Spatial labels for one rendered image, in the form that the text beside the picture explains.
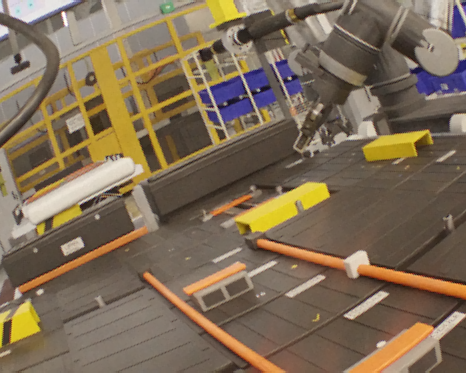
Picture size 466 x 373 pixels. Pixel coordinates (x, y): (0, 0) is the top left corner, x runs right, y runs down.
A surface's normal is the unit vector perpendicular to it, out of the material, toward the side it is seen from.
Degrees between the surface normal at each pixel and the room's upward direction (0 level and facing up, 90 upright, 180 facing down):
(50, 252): 90
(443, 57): 90
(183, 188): 90
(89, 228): 90
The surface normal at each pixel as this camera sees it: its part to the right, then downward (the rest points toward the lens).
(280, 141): 0.37, 0.02
